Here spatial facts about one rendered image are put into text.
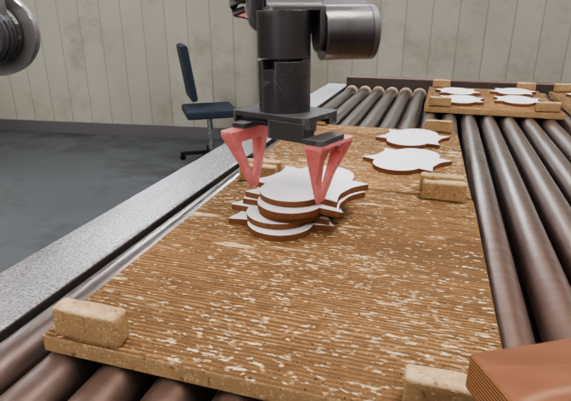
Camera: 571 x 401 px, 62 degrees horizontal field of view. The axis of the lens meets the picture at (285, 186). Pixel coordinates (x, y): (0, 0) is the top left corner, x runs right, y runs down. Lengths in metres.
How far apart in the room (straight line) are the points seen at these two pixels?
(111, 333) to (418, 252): 0.31
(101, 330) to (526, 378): 0.29
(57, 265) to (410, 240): 0.39
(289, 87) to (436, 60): 4.03
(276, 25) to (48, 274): 0.35
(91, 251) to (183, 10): 4.27
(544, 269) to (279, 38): 0.37
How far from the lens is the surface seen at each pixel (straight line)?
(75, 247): 0.62
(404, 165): 0.80
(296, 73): 0.51
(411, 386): 0.33
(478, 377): 0.23
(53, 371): 0.43
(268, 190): 0.57
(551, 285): 0.56
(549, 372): 0.23
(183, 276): 0.48
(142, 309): 0.44
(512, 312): 0.50
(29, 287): 0.56
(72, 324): 0.42
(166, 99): 4.95
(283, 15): 0.50
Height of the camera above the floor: 1.18
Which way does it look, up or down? 20 degrees down
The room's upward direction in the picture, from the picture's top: straight up
